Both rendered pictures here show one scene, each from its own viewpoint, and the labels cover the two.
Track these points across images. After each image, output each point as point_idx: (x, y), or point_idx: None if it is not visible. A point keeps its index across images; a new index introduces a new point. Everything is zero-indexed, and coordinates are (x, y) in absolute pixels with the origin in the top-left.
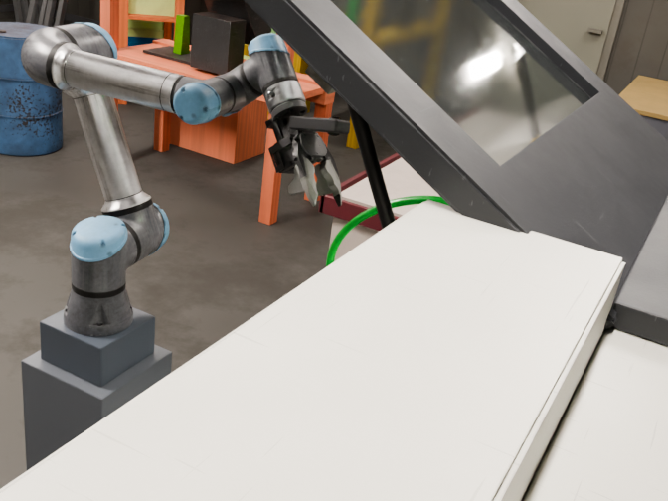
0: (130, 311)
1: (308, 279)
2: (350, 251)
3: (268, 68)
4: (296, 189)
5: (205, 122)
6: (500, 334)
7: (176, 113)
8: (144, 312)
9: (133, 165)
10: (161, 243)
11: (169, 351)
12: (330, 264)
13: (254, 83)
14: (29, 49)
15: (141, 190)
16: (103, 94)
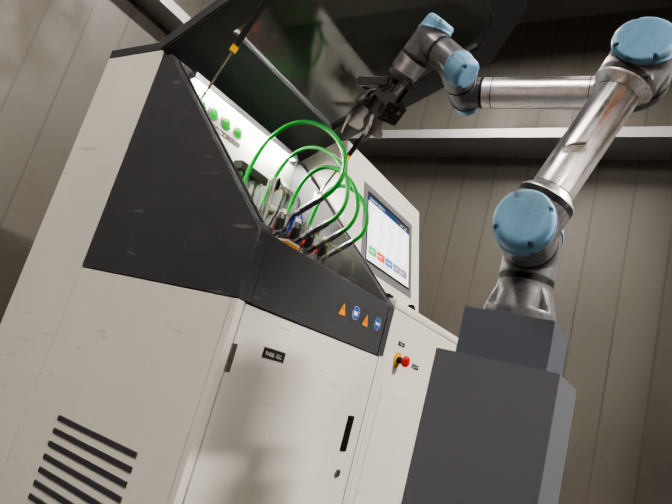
0: (486, 301)
1: (378, 171)
2: (370, 163)
3: (428, 49)
4: (376, 134)
5: (456, 109)
6: None
7: (476, 111)
8: (479, 308)
9: (550, 154)
10: (493, 229)
11: (439, 348)
12: (374, 167)
13: None
14: None
15: (534, 178)
16: (550, 109)
